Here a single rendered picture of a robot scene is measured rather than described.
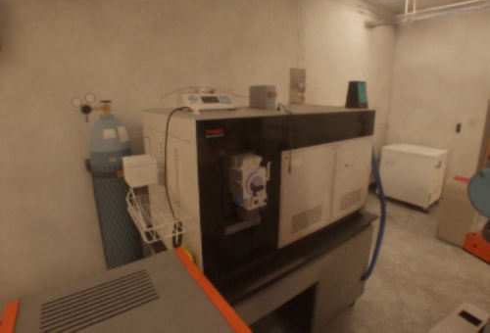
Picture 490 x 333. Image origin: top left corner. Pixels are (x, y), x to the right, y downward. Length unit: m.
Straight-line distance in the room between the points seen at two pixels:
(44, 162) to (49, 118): 0.27
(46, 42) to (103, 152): 0.76
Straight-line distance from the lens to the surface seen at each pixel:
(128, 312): 0.56
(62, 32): 1.93
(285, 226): 1.23
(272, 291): 1.26
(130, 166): 1.10
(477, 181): 0.69
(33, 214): 2.04
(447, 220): 3.37
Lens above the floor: 1.51
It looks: 12 degrees down
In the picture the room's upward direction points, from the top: straight up
